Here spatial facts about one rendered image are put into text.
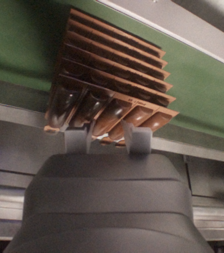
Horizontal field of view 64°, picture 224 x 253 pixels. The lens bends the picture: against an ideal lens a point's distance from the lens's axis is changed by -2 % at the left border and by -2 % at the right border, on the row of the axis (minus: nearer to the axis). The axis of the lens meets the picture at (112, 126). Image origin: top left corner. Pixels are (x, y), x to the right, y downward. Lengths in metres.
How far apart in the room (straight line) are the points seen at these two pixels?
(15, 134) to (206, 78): 0.31
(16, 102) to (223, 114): 0.34
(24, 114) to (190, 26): 0.23
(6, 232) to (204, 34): 0.29
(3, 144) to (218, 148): 0.42
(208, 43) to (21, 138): 0.31
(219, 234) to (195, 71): 0.24
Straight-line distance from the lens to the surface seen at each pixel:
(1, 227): 0.21
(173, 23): 0.22
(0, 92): 0.29
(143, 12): 0.20
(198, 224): 0.75
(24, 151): 0.34
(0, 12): 0.22
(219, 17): 1.09
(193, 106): 0.33
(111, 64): 0.16
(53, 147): 0.35
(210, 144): 0.44
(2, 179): 0.33
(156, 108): 0.16
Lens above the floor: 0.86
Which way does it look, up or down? 29 degrees down
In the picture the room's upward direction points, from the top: 178 degrees counter-clockwise
